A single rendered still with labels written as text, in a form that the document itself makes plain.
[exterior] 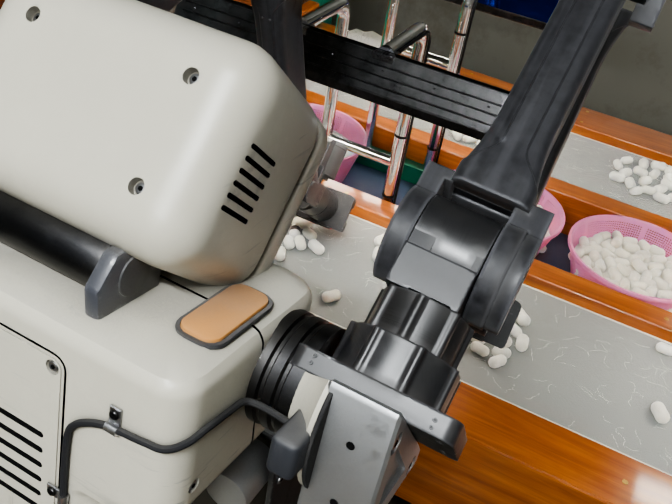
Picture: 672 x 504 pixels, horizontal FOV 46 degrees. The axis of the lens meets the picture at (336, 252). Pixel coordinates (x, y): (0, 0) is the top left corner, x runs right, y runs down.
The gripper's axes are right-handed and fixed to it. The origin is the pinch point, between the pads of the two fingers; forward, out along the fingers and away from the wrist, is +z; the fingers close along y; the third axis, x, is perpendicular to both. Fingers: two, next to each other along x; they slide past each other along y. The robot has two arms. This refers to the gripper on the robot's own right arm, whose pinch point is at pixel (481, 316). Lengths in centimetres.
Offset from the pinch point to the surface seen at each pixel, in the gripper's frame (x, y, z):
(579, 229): -25, -6, 46
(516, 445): 14.3, -11.3, -2.3
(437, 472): 23.0, -2.8, 2.0
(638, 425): 5.2, -26.1, 12.1
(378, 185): -20, 37, 52
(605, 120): -61, 0, 85
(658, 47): -116, -3, 163
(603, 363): -1.6, -18.6, 20.1
